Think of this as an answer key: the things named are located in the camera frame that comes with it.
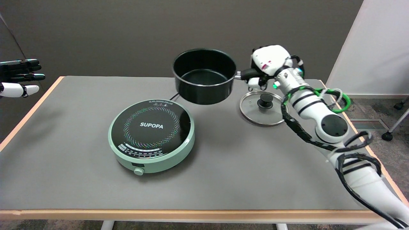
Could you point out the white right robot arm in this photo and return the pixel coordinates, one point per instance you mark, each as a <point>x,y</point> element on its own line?
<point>311,107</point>

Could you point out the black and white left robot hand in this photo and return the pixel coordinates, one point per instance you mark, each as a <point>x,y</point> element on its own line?
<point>14,89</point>

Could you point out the green induction cooker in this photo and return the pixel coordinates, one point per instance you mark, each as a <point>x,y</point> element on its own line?
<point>153,127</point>

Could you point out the grey table mat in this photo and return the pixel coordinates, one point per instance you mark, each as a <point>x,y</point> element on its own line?
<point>239,166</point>

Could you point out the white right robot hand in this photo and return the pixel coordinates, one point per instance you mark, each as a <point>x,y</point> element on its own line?
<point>271,59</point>

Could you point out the white table leg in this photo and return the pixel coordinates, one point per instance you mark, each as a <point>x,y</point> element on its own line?
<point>107,225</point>
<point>281,227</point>

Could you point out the floor vent grille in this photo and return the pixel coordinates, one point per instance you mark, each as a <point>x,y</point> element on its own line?
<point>367,124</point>

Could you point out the chair leg with black caster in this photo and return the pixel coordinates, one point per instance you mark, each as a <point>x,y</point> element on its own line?
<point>398,105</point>
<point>387,136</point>

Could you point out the glass pot lid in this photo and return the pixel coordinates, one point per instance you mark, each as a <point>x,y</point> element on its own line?
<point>255,111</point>

